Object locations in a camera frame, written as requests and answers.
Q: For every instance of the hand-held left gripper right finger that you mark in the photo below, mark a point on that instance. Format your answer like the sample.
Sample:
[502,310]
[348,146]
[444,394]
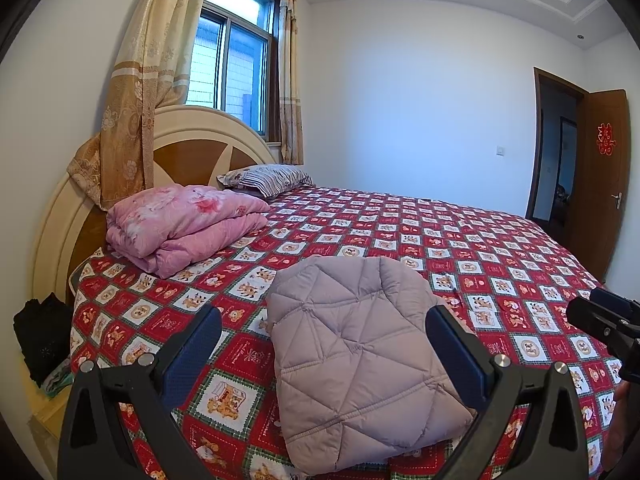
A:
[457,355]

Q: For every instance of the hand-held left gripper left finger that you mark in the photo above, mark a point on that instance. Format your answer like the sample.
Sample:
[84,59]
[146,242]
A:
[192,355]

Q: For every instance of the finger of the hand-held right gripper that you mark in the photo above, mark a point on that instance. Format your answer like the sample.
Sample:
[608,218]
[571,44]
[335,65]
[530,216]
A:
[617,302]
[595,320]

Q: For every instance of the lilac quilted jacket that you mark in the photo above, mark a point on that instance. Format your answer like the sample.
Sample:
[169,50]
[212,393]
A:
[360,360]

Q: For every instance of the person's right forearm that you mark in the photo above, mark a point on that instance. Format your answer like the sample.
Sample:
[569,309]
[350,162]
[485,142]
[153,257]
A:
[617,420]

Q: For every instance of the black folded clothes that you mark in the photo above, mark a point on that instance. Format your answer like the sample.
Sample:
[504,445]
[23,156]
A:
[42,335]

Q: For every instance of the brown wooden door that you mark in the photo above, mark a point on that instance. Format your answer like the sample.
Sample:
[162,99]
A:
[605,200]

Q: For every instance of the red printed bed blanket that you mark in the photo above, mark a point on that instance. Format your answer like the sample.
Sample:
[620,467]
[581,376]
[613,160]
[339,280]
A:
[450,240]

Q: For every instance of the pink folded quilt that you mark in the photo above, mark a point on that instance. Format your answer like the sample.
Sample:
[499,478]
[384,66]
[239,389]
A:
[185,225]

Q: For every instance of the green patterned cloth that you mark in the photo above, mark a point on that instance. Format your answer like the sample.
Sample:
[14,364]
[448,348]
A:
[57,379]

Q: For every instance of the cream nightstand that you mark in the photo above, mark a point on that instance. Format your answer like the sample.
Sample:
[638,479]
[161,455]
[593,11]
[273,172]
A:
[47,410]

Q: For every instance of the red paper door decoration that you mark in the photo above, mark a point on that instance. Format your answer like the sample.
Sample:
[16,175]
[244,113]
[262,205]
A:
[605,137]

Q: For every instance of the striped pillow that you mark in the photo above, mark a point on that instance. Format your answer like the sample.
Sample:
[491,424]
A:
[270,180]

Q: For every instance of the cream and wood headboard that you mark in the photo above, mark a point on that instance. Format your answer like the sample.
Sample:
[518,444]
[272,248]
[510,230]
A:
[190,155]

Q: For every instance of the wide beige floral curtain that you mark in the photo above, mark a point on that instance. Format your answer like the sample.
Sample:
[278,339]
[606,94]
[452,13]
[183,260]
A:
[145,85]

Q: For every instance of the window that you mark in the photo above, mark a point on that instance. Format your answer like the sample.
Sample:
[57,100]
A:
[235,70]

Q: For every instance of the dark wooden door frame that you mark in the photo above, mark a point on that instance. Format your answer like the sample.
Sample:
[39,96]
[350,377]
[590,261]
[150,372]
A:
[533,150]

